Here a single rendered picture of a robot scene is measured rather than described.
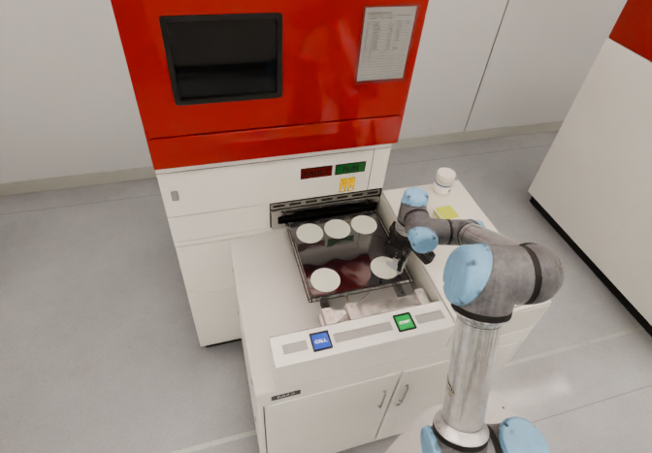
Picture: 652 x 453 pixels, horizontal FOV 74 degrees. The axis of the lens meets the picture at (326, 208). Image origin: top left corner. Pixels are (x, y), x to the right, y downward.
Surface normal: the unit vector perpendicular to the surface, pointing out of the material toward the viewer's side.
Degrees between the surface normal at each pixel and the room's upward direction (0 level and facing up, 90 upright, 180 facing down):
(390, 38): 90
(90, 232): 0
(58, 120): 90
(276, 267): 0
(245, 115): 90
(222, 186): 90
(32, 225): 0
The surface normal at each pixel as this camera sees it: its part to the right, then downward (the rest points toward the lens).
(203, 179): 0.28, 0.68
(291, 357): 0.07, -0.72
